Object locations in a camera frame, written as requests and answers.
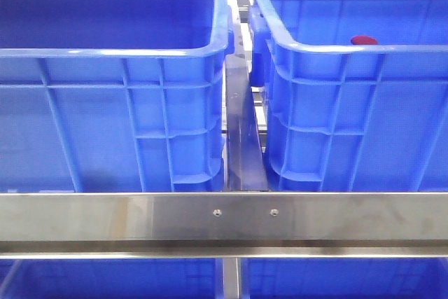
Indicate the red round button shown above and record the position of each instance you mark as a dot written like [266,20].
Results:
[363,40]

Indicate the right rail screw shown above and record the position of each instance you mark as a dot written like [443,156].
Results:
[274,212]

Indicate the blue crate lower left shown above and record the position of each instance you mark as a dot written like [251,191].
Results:
[120,278]

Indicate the blue crate lower right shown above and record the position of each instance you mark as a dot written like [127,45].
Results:
[346,277]

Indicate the rail screw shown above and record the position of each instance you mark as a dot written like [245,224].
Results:
[217,212]
[274,212]

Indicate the left rail screw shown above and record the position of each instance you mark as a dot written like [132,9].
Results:
[217,212]

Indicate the stainless steel front rail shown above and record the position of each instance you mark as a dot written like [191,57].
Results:
[182,225]

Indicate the steel divider bar centre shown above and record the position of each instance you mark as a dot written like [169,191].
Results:
[246,171]

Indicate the large blue crate right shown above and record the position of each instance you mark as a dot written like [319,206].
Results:
[348,118]

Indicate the steel vertical post lower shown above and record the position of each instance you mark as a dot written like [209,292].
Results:
[232,278]

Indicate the large blue crate left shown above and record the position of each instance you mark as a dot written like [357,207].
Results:
[103,96]

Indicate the large blue crate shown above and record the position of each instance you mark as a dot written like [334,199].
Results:
[103,96]
[348,118]

